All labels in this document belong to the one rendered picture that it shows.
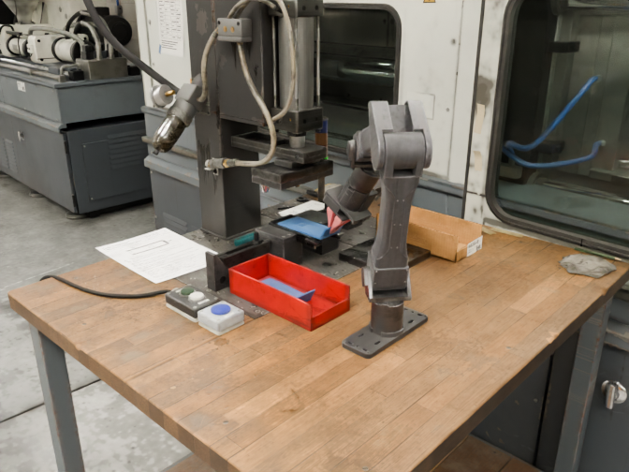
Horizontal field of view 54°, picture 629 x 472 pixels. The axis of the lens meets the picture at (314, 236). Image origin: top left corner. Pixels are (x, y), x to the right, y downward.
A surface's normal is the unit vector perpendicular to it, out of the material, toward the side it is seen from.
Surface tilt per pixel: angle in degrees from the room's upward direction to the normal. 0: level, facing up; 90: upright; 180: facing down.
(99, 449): 0
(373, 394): 0
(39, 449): 0
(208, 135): 90
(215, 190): 90
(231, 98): 90
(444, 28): 90
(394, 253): 103
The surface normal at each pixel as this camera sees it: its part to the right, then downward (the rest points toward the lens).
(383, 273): 0.11, 0.57
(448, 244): -0.68, 0.27
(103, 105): 0.69, 0.27
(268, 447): 0.00, -0.93
